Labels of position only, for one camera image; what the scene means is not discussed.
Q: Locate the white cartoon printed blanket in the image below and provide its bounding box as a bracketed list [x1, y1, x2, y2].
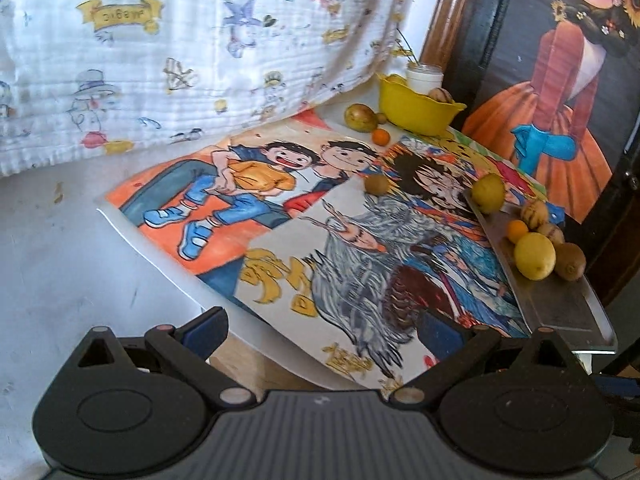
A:
[0, 0, 453, 178]

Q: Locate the wall poster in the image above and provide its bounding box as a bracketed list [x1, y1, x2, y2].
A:
[462, 0, 640, 226]

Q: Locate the dry flower twig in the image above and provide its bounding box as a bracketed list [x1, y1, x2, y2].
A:
[392, 27, 418, 66]

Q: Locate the orange cartoon boys drawing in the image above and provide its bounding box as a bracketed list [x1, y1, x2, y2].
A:
[95, 110, 386, 321]

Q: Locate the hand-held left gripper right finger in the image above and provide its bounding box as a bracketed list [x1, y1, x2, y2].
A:
[392, 307, 586, 407]

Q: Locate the yellow plastic bowl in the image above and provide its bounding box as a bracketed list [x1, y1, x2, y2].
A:
[376, 72, 467, 137]

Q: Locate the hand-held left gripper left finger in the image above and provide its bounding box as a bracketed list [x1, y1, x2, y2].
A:
[75, 306, 257, 408]

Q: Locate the large yellow-green fruit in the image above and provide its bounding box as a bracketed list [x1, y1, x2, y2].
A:
[471, 173, 507, 213]

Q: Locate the grey-haired figure drawing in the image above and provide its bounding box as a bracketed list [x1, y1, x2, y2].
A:
[239, 180, 531, 393]

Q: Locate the yellow character drawing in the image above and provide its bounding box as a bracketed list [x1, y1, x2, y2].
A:
[400, 130, 566, 226]

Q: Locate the metal tray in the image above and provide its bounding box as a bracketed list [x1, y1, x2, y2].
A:
[462, 187, 618, 353]

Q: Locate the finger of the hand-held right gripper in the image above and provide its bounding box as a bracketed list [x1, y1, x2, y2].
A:
[597, 372, 640, 401]

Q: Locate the yellow lemon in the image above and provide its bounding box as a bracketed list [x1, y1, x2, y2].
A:
[514, 232, 557, 281]

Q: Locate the small kiwi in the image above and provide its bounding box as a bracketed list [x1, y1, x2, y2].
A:
[364, 172, 392, 196]

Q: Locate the white jar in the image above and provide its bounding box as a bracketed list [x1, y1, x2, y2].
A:
[406, 62, 444, 95]

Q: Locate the dark door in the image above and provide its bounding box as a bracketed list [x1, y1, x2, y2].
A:
[442, 0, 640, 311]

